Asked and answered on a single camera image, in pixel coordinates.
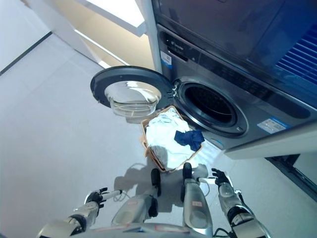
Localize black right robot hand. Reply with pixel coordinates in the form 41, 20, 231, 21
195, 168, 233, 186

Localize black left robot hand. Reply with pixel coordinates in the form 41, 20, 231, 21
86, 187, 123, 209

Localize dark blue garment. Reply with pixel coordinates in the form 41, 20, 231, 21
174, 129, 205, 151

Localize grey front-load washing machine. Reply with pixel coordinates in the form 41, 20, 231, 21
143, 0, 317, 159
156, 23, 317, 151

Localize woven brown laundry basket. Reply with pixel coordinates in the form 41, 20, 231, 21
140, 105, 204, 173

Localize black right robot foot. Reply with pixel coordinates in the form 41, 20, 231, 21
182, 162, 193, 184

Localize black robot foot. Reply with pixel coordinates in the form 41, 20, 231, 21
182, 162, 193, 184
150, 168, 162, 196

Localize silver right robot leg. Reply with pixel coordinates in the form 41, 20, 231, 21
182, 178, 213, 231

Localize black left robot foot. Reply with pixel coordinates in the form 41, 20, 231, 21
150, 168, 162, 196

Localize grey robot torso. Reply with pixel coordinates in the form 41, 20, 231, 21
86, 222, 216, 238

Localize white crumpled garment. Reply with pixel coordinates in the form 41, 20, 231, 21
145, 110, 203, 172

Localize energy label sticker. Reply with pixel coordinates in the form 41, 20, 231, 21
256, 118, 292, 132

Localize round washer door with glass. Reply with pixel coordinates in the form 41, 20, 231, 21
90, 65, 174, 123

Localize blue white QR sticker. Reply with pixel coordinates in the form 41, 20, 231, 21
160, 51, 173, 68

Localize grey tumble dryer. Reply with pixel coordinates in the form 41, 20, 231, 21
151, 0, 317, 110

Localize white counter with cabinet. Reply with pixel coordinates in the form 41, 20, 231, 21
21, 0, 159, 70

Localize black metal frame stand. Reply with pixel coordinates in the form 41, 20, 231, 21
266, 153, 317, 194

